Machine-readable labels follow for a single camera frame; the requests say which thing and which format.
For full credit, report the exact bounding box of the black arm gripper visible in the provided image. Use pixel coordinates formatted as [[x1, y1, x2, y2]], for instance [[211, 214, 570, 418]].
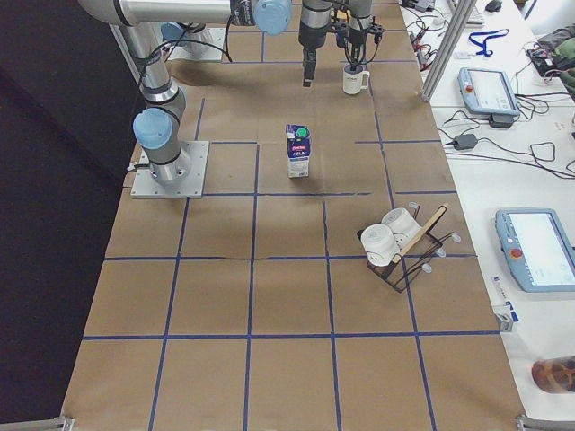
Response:
[[298, 4, 331, 87], [330, 18, 384, 72]]

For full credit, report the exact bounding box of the white ceramic mug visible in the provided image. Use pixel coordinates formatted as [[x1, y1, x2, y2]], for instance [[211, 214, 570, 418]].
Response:
[[342, 65, 370, 95]]

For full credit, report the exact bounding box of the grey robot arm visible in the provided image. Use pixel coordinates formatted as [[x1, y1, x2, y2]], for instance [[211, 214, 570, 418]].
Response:
[[160, 1, 384, 86], [81, 1, 292, 187]]

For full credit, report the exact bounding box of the blue white milk carton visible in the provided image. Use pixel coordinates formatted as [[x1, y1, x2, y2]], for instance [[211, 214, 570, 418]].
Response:
[[286, 124, 311, 179]]

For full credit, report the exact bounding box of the white cup on rack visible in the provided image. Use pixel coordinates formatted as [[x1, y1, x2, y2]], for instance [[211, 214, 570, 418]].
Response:
[[360, 224, 400, 267], [381, 207, 421, 249]]

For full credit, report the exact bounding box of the far teach pendant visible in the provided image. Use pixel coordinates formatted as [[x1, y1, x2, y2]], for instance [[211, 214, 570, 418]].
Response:
[[457, 67, 520, 117]]

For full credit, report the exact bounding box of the teach pendant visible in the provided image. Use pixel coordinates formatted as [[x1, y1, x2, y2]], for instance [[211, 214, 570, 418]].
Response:
[[495, 208, 574, 293], [457, 67, 520, 117]]

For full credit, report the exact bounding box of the black power adapter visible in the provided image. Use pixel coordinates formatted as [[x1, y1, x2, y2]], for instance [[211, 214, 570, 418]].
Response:
[[452, 133, 478, 151]]

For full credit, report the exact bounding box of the wooden stick on rack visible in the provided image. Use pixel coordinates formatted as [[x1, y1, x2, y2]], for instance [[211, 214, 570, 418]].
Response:
[[392, 203, 448, 264]]

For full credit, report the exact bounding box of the near teach pendant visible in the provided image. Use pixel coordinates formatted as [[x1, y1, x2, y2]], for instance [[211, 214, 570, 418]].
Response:
[[495, 208, 574, 293]]

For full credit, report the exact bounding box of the small blue white box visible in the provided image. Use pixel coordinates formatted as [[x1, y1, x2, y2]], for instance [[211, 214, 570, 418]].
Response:
[[491, 277, 519, 332]]

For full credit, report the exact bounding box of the brown glass jar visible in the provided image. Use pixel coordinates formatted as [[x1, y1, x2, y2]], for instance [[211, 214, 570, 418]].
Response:
[[531, 356, 574, 393]]

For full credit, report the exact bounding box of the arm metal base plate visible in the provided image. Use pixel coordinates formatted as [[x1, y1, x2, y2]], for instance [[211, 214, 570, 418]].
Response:
[[170, 27, 225, 63], [130, 141, 209, 198]]

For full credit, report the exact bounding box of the aluminium profile post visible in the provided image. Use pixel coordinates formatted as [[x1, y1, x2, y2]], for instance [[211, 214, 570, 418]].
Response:
[[420, 0, 476, 102]]

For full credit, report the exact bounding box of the blue lanyard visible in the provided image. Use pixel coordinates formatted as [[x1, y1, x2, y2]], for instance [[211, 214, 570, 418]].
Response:
[[468, 28, 510, 57]]

